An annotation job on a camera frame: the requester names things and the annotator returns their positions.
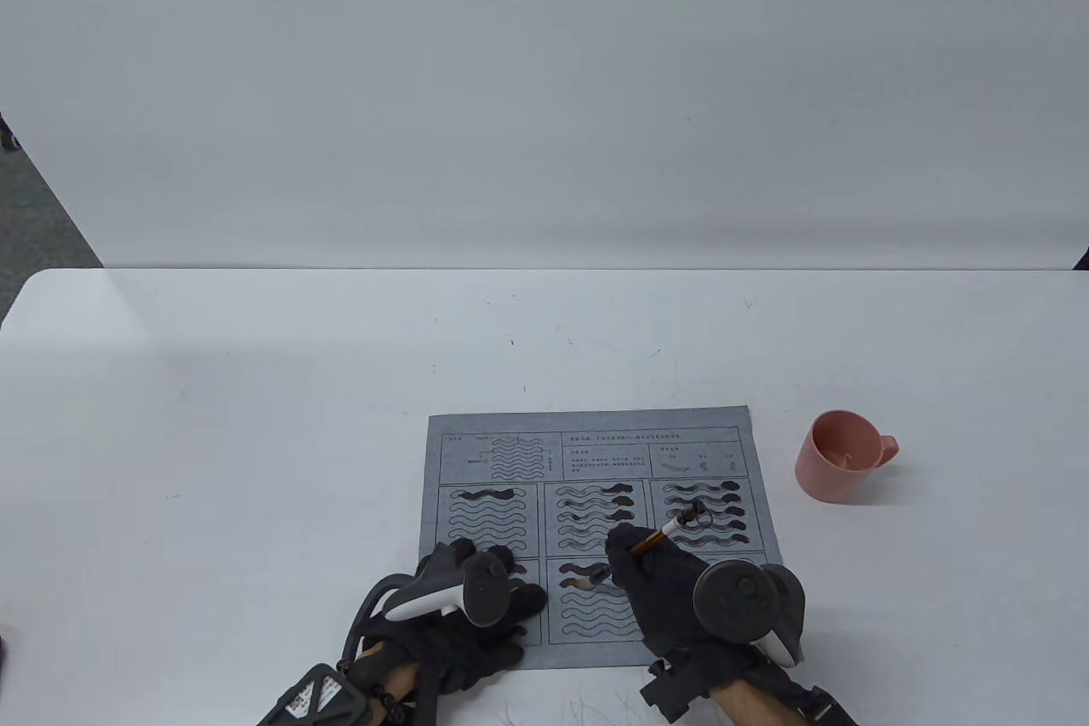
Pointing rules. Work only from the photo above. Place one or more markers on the person's left hand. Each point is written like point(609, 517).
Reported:
point(476, 649)

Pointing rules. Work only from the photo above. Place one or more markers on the person's right hand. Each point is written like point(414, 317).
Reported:
point(659, 598)

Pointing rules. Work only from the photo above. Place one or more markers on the person's left thumb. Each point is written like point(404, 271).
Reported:
point(502, 658)

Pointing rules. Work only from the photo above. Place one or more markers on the person's right fingers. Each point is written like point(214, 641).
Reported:
point(634, 556)

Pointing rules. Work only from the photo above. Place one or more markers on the brown calligraphy brush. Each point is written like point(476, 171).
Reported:
point(672, 528)

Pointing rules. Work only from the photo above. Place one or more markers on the person's right forearm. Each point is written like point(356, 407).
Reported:
point(753, 709)

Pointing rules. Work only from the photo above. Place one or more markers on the person's left forearm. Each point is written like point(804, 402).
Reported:
point(393, 675)

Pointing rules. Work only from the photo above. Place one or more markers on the white and grey hand controller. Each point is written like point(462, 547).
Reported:
point(451, 594)

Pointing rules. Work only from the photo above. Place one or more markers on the dark grey round hand controller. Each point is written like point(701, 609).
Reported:
point(740, 603)

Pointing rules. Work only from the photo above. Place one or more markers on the grey brush practice sheet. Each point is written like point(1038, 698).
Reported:
point(502, 454)

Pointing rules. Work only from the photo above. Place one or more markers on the pink plastic cup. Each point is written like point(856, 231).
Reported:
point(832, 477)

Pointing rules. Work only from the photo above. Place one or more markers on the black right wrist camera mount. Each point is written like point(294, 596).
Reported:
point(681, 688)

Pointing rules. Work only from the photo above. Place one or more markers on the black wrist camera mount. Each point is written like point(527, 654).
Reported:
point(681, 688)
point(319, 696)

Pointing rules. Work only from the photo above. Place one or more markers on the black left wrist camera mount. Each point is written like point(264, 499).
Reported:
point(319, 696)

